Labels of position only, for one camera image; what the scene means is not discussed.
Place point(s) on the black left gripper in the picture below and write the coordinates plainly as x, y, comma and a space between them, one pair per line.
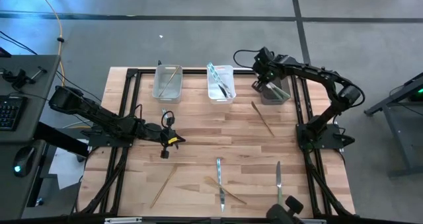
159, 135

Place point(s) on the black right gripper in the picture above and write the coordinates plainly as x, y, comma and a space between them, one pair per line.
267, 72

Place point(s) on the wooden chopstick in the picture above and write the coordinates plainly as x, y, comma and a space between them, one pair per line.
262, 118
163, 186

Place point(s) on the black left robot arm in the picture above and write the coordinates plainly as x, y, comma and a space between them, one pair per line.
99, 116

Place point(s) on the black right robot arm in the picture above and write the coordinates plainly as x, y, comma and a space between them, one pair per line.
314, 73

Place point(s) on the dark grey plastic bin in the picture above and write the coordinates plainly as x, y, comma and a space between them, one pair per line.
276, 101

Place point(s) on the pale grey plastic bin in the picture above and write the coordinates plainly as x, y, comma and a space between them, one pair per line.
167, 92

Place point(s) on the white plastic bin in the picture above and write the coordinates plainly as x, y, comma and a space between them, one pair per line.
215, 96

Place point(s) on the small black table clamp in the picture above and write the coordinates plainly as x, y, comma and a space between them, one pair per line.
159, 63

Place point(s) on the white paper sheet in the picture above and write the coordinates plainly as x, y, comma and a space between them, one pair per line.
66, 171

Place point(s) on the black desk foot bar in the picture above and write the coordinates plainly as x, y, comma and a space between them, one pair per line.
59, 138

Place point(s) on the grey office desk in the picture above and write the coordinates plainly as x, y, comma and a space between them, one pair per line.
39, 92

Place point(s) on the dark grey side table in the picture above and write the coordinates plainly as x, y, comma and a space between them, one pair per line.
396, 141

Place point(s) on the black computer mouse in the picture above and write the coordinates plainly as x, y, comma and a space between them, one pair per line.
23, 161

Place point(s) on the black device green light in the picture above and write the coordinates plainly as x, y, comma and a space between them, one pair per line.
418, 95

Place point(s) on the black computer keyboard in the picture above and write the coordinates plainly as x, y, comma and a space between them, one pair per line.
11, 113

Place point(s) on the black monitor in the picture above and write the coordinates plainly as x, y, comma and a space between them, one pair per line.
4, 53

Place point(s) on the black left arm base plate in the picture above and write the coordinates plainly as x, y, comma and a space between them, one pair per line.
109, 141

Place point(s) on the black aluminium table frame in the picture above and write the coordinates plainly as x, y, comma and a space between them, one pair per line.
195, 71

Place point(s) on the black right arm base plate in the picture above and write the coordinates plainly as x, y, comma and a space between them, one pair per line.
330, 141

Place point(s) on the silver bracket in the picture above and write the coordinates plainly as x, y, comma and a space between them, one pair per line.
122, 220
314, 221

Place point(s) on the black mount clamp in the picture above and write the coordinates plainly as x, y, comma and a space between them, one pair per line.
18, 78

